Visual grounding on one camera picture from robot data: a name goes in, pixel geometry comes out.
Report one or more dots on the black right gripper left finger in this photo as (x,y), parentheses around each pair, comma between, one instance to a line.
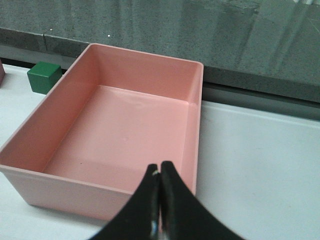
(139,218)

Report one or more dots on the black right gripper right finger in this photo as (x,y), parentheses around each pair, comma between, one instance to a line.
(183,216)

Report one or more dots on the pink plastic bin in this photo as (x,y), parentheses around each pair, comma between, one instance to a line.
(85,148)

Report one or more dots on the green cube middle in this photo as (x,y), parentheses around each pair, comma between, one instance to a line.
(43,76)

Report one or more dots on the grey stone counter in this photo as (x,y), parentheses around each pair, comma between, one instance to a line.
(270,46)

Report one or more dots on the pink cube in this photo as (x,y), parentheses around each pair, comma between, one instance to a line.
(2,73)

